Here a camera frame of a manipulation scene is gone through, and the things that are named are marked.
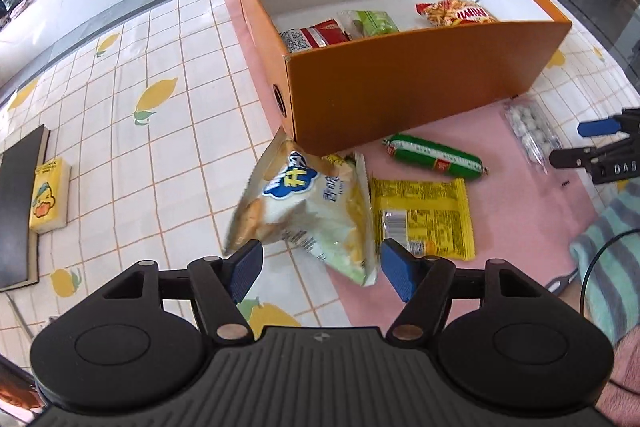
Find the green snack packet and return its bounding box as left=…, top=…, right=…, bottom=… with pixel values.
left=337, top=9, right=401, bottom=40

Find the clear packet of white candies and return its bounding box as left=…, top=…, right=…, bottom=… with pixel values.
left=502, top=99, right=564, bottom=173

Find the person's right forearm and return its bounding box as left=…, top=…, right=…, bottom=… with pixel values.
left=569, top=189, right=640, bottom=349

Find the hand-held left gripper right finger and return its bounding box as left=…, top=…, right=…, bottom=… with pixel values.
left=380, top=238, right=550, bottom=342

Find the pink mat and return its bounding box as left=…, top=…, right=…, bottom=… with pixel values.
left=220, top=0, right=617, bottom=329

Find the yellow tissue pack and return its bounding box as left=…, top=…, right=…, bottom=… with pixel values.
left=28, top=158, right=72, bottom=235

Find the thin black cable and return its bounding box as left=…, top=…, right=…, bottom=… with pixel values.
left=579, top=229, right=640, bottom=314

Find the red snack packet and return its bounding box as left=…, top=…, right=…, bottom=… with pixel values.
left=279, top=19, right=351, bottom=54

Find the green sausage stick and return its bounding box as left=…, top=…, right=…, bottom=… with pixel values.
left=382, top=133, right=489, bottom=180

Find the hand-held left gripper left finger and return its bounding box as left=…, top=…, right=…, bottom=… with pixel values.
left=100, top=239, right=264, bottom=342

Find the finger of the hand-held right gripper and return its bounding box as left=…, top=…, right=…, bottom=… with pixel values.
left=577, top=107, right=640, bottom=138
left=548, top=141, right=640, bottom=170

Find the yellow snack packet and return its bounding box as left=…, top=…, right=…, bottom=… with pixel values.
left=369, top=177, right=476, bottom=261

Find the pink fuzzy cloth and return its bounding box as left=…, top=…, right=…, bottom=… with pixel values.
left=594, top=347, right=640, bottom=427

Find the pale yellow chip bag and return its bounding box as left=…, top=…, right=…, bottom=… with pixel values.
left=222, top=139, right=379, bottom=287

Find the red stick snack bag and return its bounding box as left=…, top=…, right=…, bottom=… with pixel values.
left=415, top=0, right=501, bottom=28

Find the orange cardboard box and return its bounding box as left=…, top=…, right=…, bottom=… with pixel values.
left=230, top=0, right=573, bottom=156

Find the dark book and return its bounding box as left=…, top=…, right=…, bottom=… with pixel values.
left=0, top=124, right=51, bottom=292

